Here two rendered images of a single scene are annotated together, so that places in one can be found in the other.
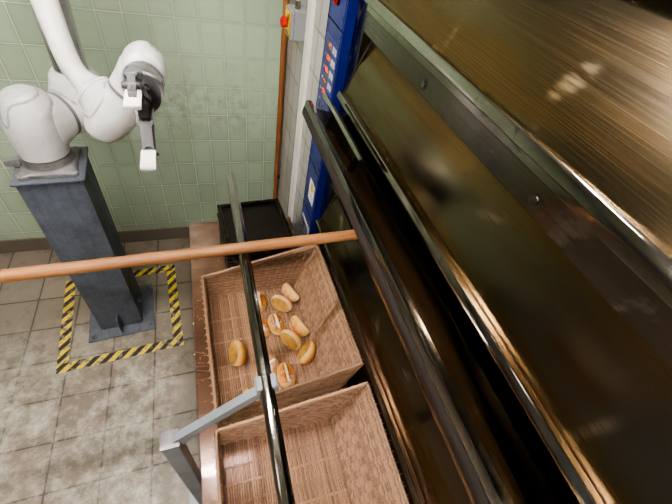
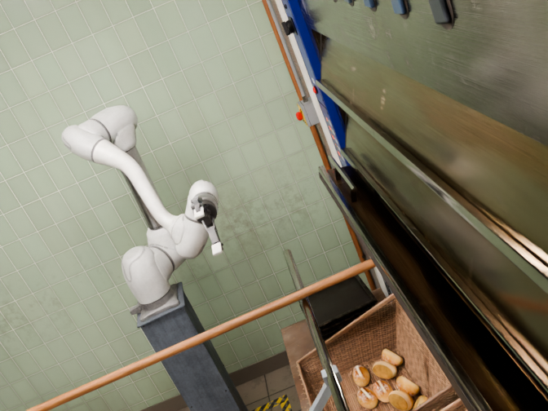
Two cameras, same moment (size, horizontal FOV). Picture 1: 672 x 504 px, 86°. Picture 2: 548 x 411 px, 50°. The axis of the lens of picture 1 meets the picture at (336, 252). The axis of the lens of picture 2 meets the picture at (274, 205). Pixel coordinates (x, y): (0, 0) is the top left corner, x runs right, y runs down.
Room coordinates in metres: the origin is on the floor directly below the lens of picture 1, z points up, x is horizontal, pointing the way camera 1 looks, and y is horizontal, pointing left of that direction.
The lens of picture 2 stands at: (-0.78, -0.55, 2.21)
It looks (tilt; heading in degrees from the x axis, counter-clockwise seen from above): 23 degrees down; 28
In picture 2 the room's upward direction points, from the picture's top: 23 degrees counter-clockwise
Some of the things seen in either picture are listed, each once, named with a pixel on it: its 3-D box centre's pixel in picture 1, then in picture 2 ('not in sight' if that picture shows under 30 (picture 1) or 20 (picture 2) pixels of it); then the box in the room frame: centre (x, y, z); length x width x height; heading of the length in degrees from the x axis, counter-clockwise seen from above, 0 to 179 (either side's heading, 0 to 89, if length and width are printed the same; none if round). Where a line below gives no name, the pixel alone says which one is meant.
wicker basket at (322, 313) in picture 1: (273, 326); (373, 385); (0.69, 0.16, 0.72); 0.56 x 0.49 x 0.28; 28
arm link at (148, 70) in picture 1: (143, 85); (205, 206); (0.79, 0.55, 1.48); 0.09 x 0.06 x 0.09; 118
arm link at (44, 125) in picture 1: (34, 121); (144, 271); (0.96, 1.09, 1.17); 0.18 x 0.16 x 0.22; 167
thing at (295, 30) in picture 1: (295, 23); (309, 112); (1.60, 0.38, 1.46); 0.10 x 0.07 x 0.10; 27
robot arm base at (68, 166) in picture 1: (41, 158); (152, 300); (0.94, 1.11, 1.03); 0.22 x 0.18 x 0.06; 121
